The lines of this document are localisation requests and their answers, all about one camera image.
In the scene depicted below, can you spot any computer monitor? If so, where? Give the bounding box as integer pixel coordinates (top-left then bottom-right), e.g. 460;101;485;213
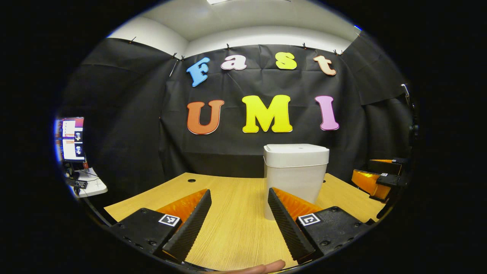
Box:
55;117;86;164

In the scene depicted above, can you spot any white side table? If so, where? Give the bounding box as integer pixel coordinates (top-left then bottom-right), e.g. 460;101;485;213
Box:
68;167;108;198

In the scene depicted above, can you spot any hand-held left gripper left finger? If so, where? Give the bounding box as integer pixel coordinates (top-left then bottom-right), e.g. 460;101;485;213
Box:
108;188;212;263

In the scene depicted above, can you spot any row of black cloth clips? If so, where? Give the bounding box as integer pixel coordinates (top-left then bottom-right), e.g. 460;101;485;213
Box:
129;36;362;61

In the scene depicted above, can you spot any wooden desktop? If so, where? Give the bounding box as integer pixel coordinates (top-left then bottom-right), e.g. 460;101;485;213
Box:
104;172;385;272

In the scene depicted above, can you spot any black backdrop cloth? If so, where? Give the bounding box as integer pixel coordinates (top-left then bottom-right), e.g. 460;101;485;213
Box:
57;32;419;206

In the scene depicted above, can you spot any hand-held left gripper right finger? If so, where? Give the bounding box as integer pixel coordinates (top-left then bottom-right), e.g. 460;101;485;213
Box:
267;187;373;264

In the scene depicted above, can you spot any white desktop garbage bin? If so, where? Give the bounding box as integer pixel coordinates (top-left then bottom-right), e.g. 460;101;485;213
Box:
263;143;330;220

